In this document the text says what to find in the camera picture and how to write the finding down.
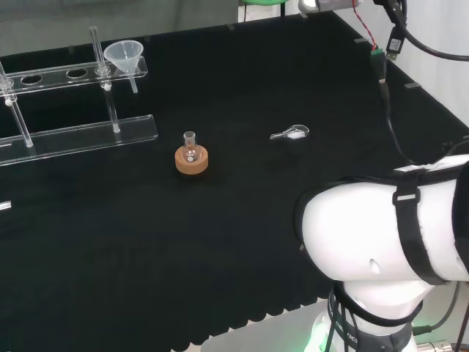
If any clear plastic funnel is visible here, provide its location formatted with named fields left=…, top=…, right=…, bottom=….
left=103, top=40, right=144, bottom=95

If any glass weighing funnel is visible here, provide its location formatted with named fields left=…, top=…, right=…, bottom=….
left=270, top=124, right=311, bottom=142

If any clear acrylic funnel stand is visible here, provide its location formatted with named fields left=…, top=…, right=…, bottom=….
left=0, top=25, right=159, bottom=166

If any black table cloth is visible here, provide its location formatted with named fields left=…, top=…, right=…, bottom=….
left=0, top=10, right=469, bottom=352

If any small glass round-bottom flask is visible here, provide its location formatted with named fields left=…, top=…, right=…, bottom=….
left=182, top=131, right=202, bottom=164

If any cork ring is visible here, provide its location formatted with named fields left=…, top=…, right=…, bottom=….
left=174, top=145, right=210, bottom=175

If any thin black cable green connector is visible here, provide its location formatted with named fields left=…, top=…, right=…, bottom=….
left=370, top=47, right=421, bottom=165

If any red and black twisted wire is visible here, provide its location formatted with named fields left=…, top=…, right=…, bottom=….
left=351, top=0, right=379, bottom=51

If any thick black cable with plug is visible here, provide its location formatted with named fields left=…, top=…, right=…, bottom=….
left=373, top=0, right=469, bottom=62

